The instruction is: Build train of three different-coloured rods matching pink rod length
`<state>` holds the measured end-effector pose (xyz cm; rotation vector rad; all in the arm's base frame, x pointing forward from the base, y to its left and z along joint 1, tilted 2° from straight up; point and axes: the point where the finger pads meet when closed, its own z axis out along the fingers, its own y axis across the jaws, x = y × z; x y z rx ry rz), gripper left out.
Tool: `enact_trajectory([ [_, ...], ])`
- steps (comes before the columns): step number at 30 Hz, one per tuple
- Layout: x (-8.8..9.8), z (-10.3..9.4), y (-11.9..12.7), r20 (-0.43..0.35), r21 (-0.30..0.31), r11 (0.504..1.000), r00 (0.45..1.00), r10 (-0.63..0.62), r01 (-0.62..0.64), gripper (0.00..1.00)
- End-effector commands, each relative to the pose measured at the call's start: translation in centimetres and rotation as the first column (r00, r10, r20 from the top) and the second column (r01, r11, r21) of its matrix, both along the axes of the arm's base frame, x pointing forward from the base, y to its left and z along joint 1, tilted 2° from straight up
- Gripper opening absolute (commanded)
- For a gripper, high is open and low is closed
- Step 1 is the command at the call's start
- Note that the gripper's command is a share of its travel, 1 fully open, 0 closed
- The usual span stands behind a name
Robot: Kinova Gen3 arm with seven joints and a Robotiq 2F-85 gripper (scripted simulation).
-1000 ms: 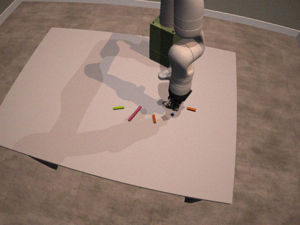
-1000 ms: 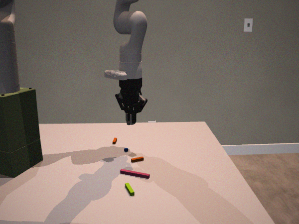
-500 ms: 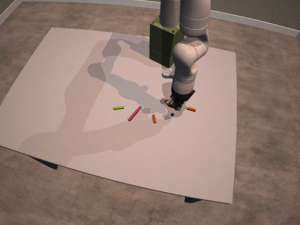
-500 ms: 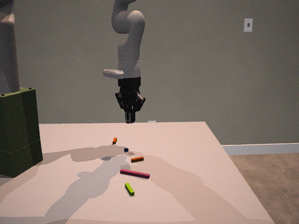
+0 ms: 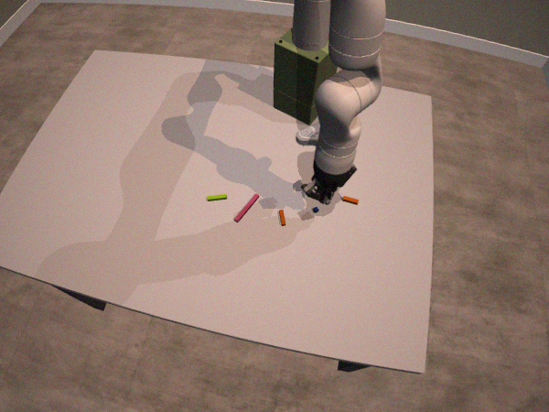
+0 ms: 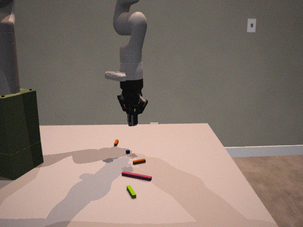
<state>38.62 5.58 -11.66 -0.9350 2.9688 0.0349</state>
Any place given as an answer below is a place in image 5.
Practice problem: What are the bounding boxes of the lime green rod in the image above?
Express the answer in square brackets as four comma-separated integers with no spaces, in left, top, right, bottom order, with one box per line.
[207,194,227,201]

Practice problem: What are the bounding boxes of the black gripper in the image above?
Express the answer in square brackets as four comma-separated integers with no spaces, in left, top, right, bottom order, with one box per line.
[301,157,357,204]

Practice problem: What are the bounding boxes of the pink long rod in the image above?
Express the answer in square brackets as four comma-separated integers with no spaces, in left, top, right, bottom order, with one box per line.
[234,194,259,222]

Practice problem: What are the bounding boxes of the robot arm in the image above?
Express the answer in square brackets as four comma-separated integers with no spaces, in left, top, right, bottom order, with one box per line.
[292,0,386,175]

